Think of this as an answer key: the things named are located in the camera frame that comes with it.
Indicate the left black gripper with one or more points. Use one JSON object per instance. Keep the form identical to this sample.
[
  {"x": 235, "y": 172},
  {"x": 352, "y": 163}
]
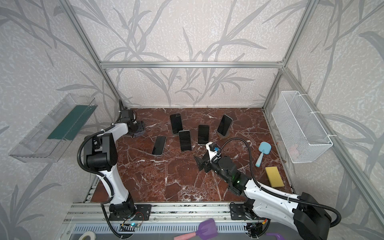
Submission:
[{"x": 139, "y": 128}]

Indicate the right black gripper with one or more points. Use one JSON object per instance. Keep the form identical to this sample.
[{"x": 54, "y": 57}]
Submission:
[{"x": 206, "y": 163}]

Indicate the grey phone stand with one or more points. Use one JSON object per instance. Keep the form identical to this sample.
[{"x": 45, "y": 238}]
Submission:
[{"x": 138, "y": 129}]

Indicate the black phone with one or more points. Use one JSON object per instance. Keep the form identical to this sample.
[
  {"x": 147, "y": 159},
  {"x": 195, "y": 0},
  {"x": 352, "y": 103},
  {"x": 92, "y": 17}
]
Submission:
[
  {"x": 176, "y": 123},
  {"x": 185, "y": 140},
  {"x": 159, "y": 145},
  {"x": 203, "y": 134}
]

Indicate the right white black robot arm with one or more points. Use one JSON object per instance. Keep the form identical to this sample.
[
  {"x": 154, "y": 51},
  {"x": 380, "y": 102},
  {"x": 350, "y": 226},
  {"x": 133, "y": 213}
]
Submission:
[{"x": 301, "y": 213}]

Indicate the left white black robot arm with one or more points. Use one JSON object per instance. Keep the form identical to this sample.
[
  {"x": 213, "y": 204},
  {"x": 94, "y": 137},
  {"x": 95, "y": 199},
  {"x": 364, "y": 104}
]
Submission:
[{"x": 98, "y": 155}]

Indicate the back right blue phone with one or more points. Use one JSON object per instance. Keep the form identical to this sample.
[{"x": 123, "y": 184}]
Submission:
[{"x": 225, "y": 124}]

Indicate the purple pink toy shovel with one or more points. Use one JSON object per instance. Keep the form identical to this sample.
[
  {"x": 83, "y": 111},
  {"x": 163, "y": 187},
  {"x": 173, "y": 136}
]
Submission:
[{"x": 206, "y": 231}]

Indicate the yellow sponge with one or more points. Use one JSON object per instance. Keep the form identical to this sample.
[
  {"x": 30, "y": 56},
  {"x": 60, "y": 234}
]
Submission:
[{"x": 274, "y": 177}]

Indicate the white tape roll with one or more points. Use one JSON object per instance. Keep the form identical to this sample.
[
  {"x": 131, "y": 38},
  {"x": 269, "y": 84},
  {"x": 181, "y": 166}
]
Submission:
[{"x": 89, "y": 235}]

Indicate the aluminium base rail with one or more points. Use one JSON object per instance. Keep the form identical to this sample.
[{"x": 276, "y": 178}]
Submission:
[{"x": 163, "y": 217}]

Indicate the clear plastic wall shelf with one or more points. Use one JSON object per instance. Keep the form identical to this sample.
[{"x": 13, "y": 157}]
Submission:
[{"x": 47, "y": 142}]

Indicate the white wire mesh basket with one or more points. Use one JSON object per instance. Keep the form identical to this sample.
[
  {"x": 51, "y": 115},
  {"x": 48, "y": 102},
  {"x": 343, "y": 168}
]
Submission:
[{"x": 303, "y": 135}]

